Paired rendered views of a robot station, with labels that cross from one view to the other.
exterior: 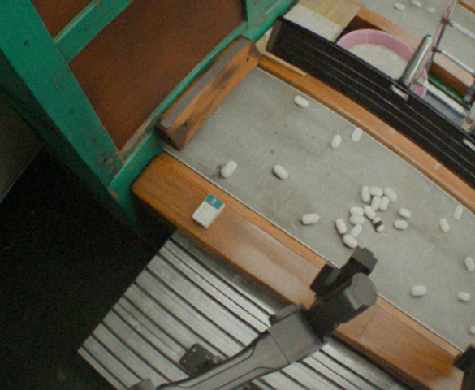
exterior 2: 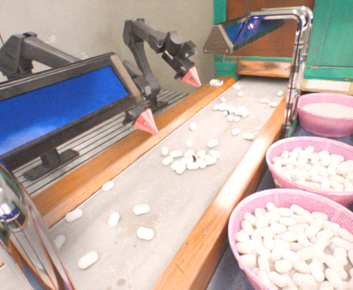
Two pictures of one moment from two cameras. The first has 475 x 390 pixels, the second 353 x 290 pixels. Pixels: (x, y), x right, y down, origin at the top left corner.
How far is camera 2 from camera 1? 1.30 m
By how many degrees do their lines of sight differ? 57
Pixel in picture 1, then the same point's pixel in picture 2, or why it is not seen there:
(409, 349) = (157, 123)
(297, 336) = (160, 35)
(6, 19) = not seen: outside the picture
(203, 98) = (257, 64)
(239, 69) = (278, 69)
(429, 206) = (246, 128)
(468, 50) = not seen: outside the picture
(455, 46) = not seen: outside the picture
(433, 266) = (208, 132)
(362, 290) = (176, 36)
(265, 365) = (150, 31)
